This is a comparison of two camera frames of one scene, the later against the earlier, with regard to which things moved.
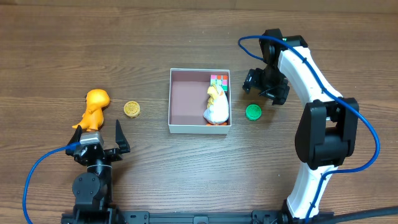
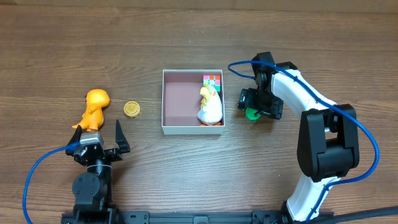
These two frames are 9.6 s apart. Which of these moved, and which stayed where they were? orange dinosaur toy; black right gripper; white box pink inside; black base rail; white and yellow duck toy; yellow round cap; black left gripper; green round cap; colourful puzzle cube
Moved: white and yellow duck toy; colourful puzzle cube; black right gripper; white box pink inside
Stayed: black base rail; yellow round cap; black left gripper; orange dinosaur toy; green round cap
